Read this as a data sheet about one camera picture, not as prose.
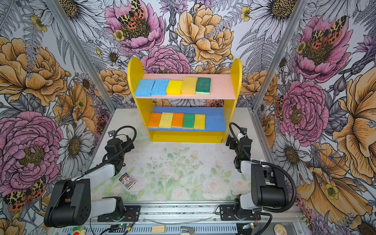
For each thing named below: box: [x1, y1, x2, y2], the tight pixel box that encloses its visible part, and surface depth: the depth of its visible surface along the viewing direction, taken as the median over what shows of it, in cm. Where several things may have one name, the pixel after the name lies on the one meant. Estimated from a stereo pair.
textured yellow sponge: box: [158, 112, 174, 129], surface depth 96 cm
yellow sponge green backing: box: [182, 113, 195, 130], surface depth 96 cm
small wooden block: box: [151, 224, 166, 234], surface depth 71 cm
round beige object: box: [273, 223, 288, 235], surface depth 71 cm
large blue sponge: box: [134, 79, 156, 97], surface depth 74 cm
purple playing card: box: [117, 171, 137, 190], surface depth 85 cm
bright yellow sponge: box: [166, 80, 184, 96], surface depth 74 cm
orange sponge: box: [147, 112, 162, 129], surface depth 96 cm
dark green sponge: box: [195, 77, 212, 95], surface depth 75 cm
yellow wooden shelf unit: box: [127, 57, 243, 143], surface depth 83 cm
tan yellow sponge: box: [171, 112, 185, 129], surface depth 97 cm
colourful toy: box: [68, 225, 87, 235], surface depth 70 cm
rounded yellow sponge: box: [181, 76, 198, 95], surface depth 75 cm
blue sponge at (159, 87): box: [150, 78, 171, 96], surface depth 75 cm
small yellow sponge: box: [193, 113, 207, 130], surface depth 96 cm
